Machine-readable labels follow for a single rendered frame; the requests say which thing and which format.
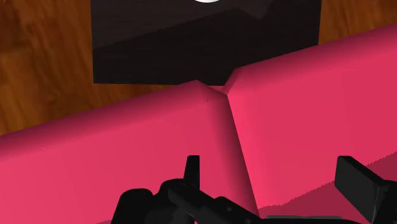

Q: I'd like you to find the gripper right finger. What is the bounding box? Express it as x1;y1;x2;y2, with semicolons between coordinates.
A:
334;155;397;224

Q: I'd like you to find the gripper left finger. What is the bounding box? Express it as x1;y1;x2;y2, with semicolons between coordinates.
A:
110;155;261;224

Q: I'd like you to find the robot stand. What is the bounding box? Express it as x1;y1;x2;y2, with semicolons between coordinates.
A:
90;0;322;87

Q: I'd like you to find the pink sofa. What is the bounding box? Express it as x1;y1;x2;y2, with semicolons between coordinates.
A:
0;23;397;224

